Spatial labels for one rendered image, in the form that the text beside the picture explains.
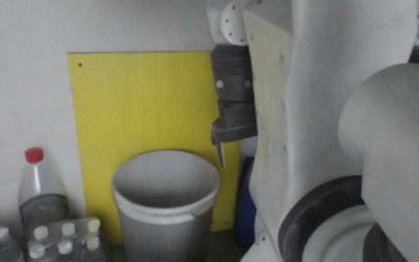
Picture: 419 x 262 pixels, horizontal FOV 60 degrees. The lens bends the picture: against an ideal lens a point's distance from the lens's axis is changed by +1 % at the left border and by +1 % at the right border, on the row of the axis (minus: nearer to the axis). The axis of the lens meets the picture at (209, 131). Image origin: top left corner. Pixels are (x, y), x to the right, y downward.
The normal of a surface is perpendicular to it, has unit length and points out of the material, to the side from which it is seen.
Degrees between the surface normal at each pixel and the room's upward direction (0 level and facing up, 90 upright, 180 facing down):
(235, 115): 90
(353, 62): 115
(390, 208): 102
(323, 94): 90
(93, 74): 87
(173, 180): 87
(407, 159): 80
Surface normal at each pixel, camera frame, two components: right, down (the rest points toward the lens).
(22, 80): 0.24, 0.44
